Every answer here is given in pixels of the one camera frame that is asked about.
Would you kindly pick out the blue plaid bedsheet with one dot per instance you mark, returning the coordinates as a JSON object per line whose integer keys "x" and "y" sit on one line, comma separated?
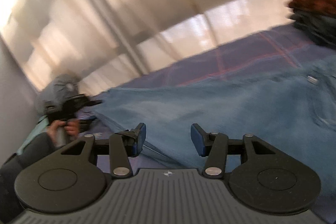
{"x": 236, "y": 56}

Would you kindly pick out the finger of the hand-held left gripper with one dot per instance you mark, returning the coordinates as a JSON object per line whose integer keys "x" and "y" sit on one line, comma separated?
{"x": 94, "y": 102}

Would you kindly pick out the grey window frame post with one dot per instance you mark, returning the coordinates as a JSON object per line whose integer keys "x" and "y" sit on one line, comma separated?
{"x": 110, "y": 22}

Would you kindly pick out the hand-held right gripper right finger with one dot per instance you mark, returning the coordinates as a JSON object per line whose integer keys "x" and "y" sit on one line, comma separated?
{"x": 198, "y": 140}

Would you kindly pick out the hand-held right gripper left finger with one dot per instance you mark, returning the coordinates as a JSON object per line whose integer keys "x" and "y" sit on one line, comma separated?
{"x": 139, "y": 140}

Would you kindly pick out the sheer white curtain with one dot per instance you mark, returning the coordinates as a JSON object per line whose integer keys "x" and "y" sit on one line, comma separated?
{"x": 131, "y": 3}

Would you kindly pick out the folded dark blue pants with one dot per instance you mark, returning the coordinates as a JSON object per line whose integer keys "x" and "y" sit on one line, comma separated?
{"x": 317, "y": 27}

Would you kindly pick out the light blue denim pants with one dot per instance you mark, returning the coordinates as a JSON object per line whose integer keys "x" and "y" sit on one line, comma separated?
{"x": 236, "y": 113}

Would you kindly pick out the grey bolster pillow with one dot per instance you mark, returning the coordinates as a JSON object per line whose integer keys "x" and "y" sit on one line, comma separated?
{"x": 56, "y": 90}

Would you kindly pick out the person's left hand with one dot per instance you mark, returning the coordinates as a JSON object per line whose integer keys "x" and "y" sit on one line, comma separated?
{"x": 68, "y": 130}

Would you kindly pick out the folded teal cloth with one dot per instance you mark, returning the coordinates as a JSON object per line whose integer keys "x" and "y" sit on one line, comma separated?
{"x": 32, "y": 134}

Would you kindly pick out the person's left forearm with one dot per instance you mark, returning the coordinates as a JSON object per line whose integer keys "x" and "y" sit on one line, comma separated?
{"x": 23, "y": 153}

